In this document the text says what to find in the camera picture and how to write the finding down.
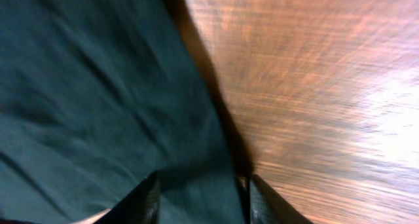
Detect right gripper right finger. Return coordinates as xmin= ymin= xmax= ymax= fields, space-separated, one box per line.
xmin=248 ymin=174 xmax=312 ymax=224

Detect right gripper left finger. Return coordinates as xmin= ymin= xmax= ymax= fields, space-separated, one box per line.
xmin=94 ymin=172 xmax=160 ymax=224

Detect black shorts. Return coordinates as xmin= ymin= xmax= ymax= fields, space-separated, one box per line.
xmin=1 ymin=0 xmax=245 ymax=223

